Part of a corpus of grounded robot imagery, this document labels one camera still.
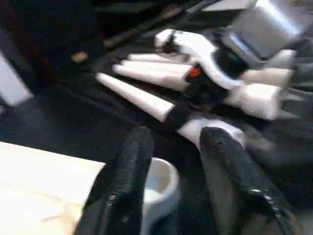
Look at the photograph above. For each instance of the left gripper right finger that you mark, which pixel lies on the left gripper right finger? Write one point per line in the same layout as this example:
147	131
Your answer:
239	186

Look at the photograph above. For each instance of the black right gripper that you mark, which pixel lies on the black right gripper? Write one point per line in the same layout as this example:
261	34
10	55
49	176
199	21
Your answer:
203	88

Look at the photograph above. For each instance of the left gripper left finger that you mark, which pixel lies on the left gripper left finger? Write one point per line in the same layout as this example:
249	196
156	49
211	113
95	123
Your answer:
122	186

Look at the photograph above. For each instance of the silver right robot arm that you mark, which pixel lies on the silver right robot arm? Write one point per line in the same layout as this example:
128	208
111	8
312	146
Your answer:
274	27

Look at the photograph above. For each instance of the white plastic table top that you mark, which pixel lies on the white plastic table top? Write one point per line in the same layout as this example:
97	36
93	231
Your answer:
44	191

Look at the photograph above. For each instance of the long black bar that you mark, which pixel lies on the long black bar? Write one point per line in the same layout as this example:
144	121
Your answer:
146	24

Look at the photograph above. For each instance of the black case with yellow label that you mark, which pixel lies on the black case with yellow label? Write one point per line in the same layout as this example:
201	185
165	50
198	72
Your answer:
54	34

